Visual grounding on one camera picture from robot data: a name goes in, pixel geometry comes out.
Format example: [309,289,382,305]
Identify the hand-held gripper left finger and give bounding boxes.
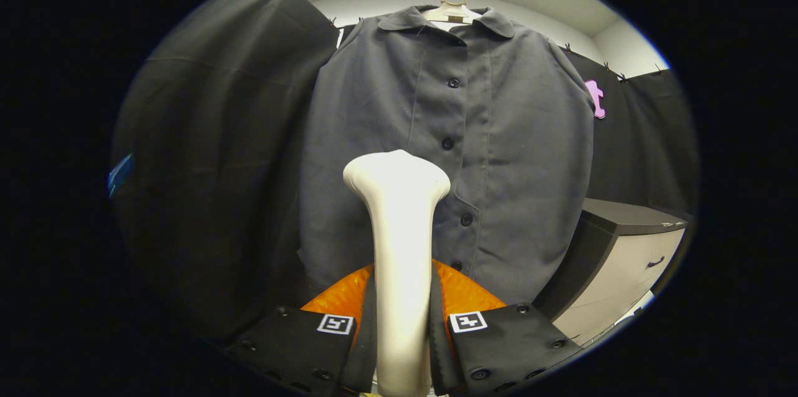
[226,263,379,397]

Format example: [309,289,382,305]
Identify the cream clothes hanger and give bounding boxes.
[423,0,482,25]

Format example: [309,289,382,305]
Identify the black backdrop cloth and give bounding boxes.
[112,0,699,342]

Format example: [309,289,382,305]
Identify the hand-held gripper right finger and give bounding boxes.
[429,260,585,397]

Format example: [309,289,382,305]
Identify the dark grey button shirt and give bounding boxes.
[298,6,596,305]

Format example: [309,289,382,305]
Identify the grey drawer cabinet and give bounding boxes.
[533,198,688,346]

